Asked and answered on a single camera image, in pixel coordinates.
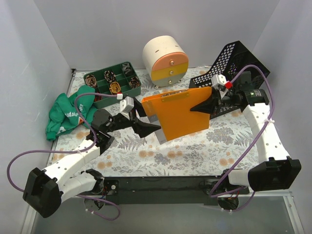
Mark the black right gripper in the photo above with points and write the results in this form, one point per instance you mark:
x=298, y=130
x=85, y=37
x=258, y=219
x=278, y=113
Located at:
x=218, y=102

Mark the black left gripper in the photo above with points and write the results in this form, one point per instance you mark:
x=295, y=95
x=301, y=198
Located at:
x=133, y=118

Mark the orange folder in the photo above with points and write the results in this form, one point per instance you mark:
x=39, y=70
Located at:
x=172, y=111

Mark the yellow drawer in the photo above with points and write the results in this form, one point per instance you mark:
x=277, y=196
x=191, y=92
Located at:
x=176, y=70

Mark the grey bottom drawer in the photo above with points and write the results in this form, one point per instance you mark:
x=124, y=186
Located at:
x=167, y=81

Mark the orange drawer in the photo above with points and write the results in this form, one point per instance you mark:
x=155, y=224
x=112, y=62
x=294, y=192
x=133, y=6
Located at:
x=169, y=60

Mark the cream round drawer cabinet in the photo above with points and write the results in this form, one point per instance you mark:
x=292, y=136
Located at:
x=158, y=47

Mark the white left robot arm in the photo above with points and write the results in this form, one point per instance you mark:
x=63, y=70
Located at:
x=46, y=189

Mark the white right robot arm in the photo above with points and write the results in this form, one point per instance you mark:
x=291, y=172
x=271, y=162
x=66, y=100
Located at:
x=276, y=169

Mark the green compartment organizer box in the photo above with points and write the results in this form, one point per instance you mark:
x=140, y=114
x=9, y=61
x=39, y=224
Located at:
x=120, y=78

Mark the black mesh file basket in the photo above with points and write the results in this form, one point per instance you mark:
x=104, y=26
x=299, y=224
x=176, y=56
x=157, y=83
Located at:
x=234, y=68

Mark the green cloth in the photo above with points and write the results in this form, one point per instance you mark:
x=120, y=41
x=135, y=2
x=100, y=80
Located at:
x=63, y=117

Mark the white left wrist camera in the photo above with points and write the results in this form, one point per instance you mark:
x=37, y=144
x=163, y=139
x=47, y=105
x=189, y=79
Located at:
x=126, y=103

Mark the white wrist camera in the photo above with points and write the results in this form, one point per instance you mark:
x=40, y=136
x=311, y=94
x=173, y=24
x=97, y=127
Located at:
x=126, y=103
x=219, y=82

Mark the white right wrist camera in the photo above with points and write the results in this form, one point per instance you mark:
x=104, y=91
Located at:
x=219, y=82

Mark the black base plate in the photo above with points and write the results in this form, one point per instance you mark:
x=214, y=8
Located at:
x=167, y=190

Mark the aluminium frame rail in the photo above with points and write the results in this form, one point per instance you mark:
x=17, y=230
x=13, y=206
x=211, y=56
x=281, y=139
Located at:
x=270, y=212

